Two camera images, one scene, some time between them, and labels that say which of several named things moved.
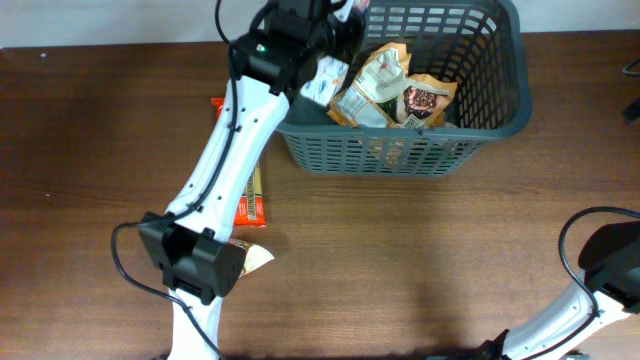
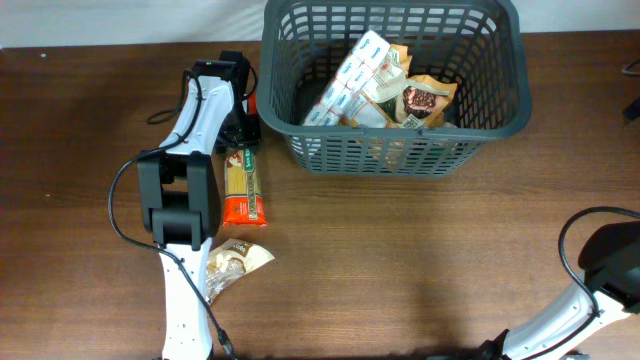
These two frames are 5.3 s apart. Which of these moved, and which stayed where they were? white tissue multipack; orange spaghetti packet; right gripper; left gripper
Moved: white tissue multipack; left gripper
Stayed: orange spaghetti packet; right gripper
